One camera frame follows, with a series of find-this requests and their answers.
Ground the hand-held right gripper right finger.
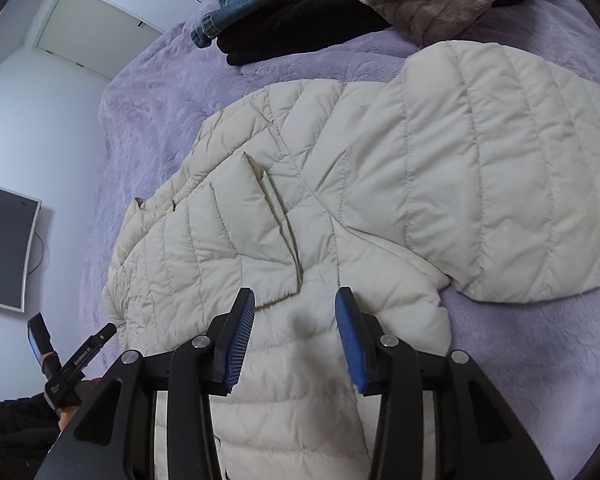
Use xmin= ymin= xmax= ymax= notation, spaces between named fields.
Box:
xmin=334 ymin=287 xmax=556 ymax=480

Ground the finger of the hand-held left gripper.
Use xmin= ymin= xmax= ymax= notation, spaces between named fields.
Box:
xmin=27 ymin=312 xmax=61 ymax=378

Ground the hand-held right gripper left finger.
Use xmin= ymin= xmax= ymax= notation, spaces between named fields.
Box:
xmin=34 ymin=287 xmax=257 ymax=480

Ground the cream puffer jacket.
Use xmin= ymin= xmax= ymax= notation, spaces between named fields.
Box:
xmin=101 ymin=40 xmax=600 ymax=480

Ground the person's left hand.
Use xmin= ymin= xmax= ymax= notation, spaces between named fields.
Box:
xmin=57 ymin=377 xmax=103 ymax=433

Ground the person's black clothing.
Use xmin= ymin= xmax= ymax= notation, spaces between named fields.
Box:
xmin=0 ymin=397 xmax=63 ymax=480

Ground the purple fleece blanket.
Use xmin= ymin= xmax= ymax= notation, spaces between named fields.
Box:
xmin=95 ymin=0 xmax=600 ymax=480

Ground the white wardrobe door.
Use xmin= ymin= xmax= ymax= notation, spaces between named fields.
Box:
xmin=32 ymin=0 xmax=163 ymax=81

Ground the black garment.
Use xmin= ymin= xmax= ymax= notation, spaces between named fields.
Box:
xmin=215 ymin=0 xmax=396 ymax=67

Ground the black monitor cable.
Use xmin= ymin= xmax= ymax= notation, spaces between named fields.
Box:
xmin=27 ymin=232 xmax=46 ymax=277

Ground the white-framed wall monitor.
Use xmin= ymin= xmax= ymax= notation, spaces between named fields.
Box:
xmin=0 ymin=186 xmax=42 ymax=313

